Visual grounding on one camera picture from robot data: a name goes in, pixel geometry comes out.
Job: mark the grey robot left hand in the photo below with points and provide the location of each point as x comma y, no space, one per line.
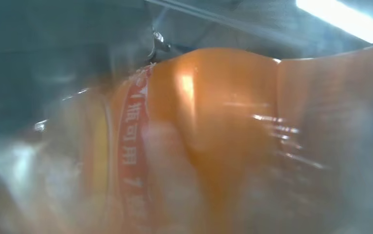
60,48

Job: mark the ceiling light panel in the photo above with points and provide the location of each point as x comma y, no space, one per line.
344,19

